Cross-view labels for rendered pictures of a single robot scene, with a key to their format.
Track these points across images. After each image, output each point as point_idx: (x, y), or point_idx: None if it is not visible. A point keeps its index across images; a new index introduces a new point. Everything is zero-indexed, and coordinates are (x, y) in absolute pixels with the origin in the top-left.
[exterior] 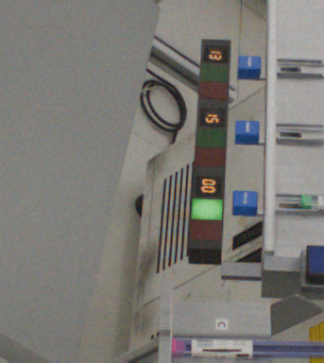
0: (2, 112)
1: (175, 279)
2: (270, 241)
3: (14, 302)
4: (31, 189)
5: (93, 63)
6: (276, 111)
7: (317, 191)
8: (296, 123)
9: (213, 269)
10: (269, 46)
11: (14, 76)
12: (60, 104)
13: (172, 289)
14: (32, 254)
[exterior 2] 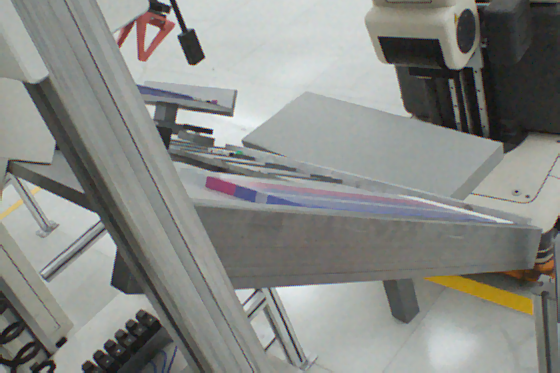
0: (360, 124)
1: None
2: (231, 144)
3: (276, 123)
4: (320, 132)
5: (387, 164)
6: (300, 161)
7: (239, 159)
8: (287, 167)
9: None
10: (349, 173)
11: (379, 130)
12: (362, 146)
13: (231, 89)
14: (292, 130)
